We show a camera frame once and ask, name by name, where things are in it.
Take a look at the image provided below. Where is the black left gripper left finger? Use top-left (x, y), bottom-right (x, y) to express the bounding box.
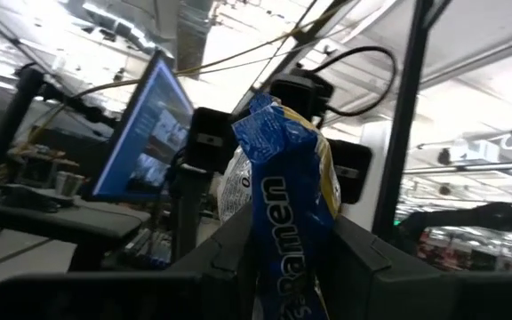
top-left (0, 202), bottom-right (257, 320)

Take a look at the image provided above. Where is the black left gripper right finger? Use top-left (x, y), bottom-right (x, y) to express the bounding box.
top-left (316, 215), bottom-right (512, 320)

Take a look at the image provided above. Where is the blue Soy Sauce ramen pack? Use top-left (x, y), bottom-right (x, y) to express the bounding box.
top-left (217, 92), bottom-right (342, 320)

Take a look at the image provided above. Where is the black box with silver label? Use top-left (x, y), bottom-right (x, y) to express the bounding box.
top-left (326, 139), bottom-right (373, 205)
top-left (186, 106), bottom-right (236, 175)

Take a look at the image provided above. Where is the monitor with blue screen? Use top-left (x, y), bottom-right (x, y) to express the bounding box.
top-left (89, 49), bottom-right (196, 202)

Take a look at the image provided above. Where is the grey cup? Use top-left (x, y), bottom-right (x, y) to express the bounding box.
top-left (67, 172), bottom-right (87, 198)
top-left (54, 171), bottom-right (73, 196)

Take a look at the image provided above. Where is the grey desk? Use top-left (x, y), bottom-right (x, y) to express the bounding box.
top-left (0, 193), bottom-right (151, 250)

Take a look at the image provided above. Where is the black frame post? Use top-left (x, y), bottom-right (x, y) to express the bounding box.
top-left (370, 0), bottom-right (437, 244)

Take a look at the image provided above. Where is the black mounted camera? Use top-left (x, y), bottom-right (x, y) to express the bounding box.
top-left (268, 66), bottom-right (336, 122)

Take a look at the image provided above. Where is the black cable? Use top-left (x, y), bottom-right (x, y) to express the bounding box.
top-left (311, 45), bottom-right (398, 118)

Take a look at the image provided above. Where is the black slanted post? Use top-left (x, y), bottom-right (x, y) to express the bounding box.
top-left (0, 64), bottom-right (47, 196)

